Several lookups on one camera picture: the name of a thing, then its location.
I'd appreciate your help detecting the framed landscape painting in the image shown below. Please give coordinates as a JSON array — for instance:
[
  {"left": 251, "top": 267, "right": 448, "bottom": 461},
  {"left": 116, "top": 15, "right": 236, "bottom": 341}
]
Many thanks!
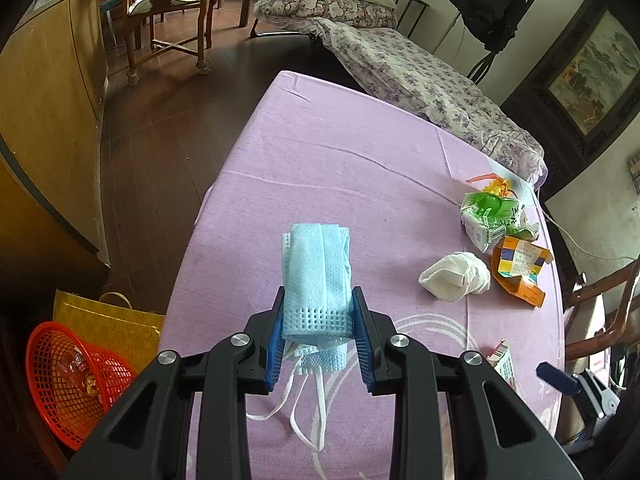
[{"left": 501, "top": 0, "right": 639, "bottom": 198}]

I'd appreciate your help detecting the green snack wrapper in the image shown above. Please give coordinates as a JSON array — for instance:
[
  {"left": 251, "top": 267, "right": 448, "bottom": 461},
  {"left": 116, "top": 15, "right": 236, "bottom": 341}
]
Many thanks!
[{"left": 460, "top": 192, "right": 540, "bottom": 254}]

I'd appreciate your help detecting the white medicine box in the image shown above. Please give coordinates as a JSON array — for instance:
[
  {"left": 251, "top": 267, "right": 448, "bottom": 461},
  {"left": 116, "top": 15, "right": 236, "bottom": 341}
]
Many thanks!
[{"left": 486, "top": 339, "right": 518, "bottom": 392}]

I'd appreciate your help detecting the white cable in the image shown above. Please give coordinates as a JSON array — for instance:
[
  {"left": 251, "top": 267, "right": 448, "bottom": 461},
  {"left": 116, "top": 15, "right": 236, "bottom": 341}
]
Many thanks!
[{"left": 541, "top": 206, "right": 637, "bottom": 264}]

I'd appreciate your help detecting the red mesh trash basket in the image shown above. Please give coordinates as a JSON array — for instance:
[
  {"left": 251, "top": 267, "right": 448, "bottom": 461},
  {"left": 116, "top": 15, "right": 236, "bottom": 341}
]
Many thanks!
[{"left": 26, "top": 322, "right": 136, "bottom": 451}]

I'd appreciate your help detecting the gold paper bag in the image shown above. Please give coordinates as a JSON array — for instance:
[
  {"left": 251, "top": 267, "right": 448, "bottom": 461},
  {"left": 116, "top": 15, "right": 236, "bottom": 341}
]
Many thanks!
[{"left": 53, "top": 290, "right": 165, "bottom": 373}]

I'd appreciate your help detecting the folded floral quilt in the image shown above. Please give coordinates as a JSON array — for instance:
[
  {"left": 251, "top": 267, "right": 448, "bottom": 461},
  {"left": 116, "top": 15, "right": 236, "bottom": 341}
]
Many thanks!
[{"left": 254, "top": 0, "right": 397, "bottom": 28}]

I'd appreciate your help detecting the floral bed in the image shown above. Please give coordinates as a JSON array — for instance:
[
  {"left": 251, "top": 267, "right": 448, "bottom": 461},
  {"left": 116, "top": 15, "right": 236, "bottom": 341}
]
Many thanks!
[{"left": 258, "top": 13, "right": 548, "bottom": 188}]

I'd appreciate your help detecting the blue face mask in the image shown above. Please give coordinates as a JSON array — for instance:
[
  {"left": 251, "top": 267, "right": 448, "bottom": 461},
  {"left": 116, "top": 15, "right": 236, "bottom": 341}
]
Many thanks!
[{"left": 246, "top": 223, "right": 355, "bottom": 453}]

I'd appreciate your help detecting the white tissue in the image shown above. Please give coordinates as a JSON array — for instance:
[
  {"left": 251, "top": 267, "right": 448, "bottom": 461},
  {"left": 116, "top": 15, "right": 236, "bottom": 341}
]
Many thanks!
[{"left": 418, "top": 252, "right": 491, "bottom": 302}]

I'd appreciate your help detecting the purple table cloth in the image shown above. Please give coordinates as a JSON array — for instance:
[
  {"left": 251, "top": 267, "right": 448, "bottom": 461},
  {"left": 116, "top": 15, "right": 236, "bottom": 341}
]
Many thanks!
[{"left": 162, "top": 72, "right": 564, "bottom": 431}]

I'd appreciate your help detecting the carved wooden chair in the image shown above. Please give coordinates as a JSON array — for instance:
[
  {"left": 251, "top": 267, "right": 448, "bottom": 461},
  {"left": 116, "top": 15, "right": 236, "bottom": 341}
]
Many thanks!
[{"left": 122, "top": 0, "right": 217, "bottom": 86}]

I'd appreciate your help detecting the wooden chair at right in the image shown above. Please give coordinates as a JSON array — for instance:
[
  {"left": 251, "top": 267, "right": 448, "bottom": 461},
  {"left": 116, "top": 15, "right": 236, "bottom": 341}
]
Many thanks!
[{"left": 563, "top": 258, "right": 639, "bottom": 363}]

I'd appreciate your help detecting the wooden cabinet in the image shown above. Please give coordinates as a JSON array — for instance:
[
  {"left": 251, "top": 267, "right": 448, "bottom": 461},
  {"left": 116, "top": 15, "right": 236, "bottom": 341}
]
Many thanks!
[{"left": 1, "top": 0, "right": 108, "bottom": 292}]

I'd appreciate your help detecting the orange medicine box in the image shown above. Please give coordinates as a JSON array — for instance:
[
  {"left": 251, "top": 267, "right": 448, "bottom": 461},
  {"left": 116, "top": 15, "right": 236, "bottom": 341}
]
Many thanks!
[{"left": 490, "top": 236, "right": 553, "bottom": 308}]

